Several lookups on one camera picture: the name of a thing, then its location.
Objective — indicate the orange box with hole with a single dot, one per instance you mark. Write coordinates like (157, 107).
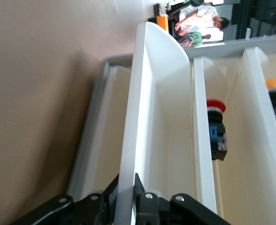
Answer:
(162, 22)

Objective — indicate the white plastic drawer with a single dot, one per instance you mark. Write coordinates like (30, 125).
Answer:
(112, 129)
(202, 140)
(257, 117)
(137, 117)

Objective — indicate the red push button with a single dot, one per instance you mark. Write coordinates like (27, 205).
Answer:
(216, 131)

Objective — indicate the white drawer cabinet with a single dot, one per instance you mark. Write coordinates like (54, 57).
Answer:
(91, 122)

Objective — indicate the person in green shirt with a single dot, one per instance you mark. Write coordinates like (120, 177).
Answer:
(194, 38)

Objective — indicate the person in pink shirt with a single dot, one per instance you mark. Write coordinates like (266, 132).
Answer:
(198, 16)

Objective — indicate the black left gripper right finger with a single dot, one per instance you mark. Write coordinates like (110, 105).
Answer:
(147, 208)

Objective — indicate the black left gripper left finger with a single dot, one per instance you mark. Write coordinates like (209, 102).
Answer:
(98, 208)

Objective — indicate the small black contact block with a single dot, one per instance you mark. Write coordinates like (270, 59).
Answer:
(157, 9)

